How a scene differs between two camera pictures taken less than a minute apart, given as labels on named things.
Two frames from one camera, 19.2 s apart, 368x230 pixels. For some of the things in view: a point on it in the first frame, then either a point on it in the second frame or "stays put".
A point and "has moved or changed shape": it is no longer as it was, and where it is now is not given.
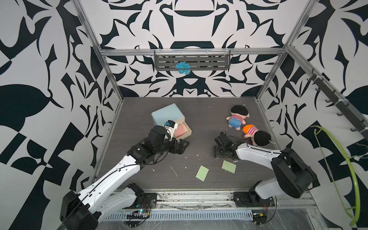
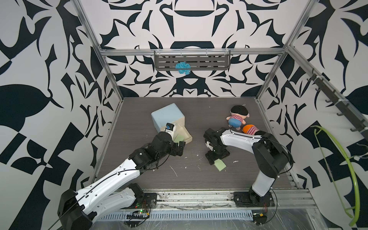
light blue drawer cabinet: x=171 y=112 stays put
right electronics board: x=259 y=218 stays put
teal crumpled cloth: x=183 y=64 stays put
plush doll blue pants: x=238 y=113 stays put
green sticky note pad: x=229 y=166 → x=220 y=165
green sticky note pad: x=202 y=173 has moved or changed shape
